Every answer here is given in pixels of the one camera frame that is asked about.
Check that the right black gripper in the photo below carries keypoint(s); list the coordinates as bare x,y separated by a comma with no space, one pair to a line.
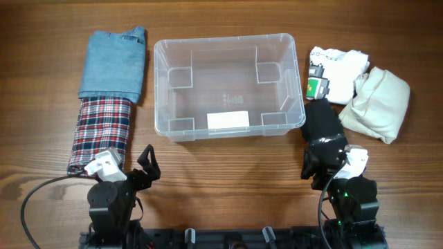
310,168

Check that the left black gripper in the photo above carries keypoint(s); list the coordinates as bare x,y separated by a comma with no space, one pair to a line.
151,169

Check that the black taped garment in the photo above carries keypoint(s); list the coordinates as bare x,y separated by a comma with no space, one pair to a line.
323,132

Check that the plaid flannel shirt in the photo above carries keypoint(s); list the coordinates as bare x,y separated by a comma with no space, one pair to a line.
103,122

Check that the beige cloth garment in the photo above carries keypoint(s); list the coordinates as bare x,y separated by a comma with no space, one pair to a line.
379,107

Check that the white pixel-print t-shirt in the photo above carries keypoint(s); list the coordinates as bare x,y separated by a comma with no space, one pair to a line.
332,74

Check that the blue denim jeans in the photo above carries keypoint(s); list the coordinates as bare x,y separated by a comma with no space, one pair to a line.
114,65

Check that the clear plastic storage container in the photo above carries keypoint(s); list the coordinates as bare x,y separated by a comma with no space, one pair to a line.
257,73

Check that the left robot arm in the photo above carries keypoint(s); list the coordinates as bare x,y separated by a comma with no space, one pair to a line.
112,199

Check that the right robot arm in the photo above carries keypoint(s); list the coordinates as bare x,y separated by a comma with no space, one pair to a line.
348,204

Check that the white label sticker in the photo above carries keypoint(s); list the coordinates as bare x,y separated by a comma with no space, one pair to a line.
228,120

